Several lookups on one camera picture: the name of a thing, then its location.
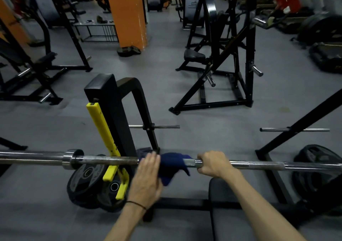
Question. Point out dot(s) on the steel barbell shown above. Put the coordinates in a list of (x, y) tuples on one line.
[(267, 165)]

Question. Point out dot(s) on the black incline bench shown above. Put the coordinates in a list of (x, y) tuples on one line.
[(45, 57)]

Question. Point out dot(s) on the person's right hand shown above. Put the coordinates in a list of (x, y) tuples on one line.
[(213, 164)]

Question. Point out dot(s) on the wide orange pillar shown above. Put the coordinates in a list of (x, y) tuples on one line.
[(127, 13)]

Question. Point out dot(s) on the person's right forearm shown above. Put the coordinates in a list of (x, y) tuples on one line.
[(261, 211)]

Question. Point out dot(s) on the yellow bar hook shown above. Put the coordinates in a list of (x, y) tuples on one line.
[(99, 125)]

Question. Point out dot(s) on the black bench press rack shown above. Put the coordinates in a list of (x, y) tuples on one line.
[(104, 88)]

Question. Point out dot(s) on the black and red lever machine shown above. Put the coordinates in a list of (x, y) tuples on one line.
[(211, 56)]

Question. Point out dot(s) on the black padded bench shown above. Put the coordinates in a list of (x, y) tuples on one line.
[(227, 216)]

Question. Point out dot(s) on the black elliptical trainer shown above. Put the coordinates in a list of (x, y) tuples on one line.
[(318, 28)]

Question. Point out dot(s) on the black plate-loaded machine frame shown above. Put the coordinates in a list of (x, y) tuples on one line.
[(193, 32)]

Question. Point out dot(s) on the black squat rack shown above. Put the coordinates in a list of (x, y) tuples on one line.
[(73, 40)]

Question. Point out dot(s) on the black grip-hole weight plate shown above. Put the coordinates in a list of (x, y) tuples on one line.
[(112, 195)]

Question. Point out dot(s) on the black rack base frame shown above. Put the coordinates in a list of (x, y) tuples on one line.
[(10, 146)]

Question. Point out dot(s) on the narrow orange pillar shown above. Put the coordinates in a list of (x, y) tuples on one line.
[(13, 24)]

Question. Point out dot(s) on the blue cleaning cloth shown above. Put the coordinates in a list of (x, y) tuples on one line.
[(171, 166)]

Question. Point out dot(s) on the black weight plate white lettering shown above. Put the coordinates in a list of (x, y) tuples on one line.
[(82, 182)]

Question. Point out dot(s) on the person's left hand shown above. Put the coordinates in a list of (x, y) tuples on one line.
[(145, 182)]

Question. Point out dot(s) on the large black weight plate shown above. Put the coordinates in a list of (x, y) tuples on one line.
[(315, 155)]

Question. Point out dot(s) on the small black weight plate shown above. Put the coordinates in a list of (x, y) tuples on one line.
[(135, 49), (125, 51)]

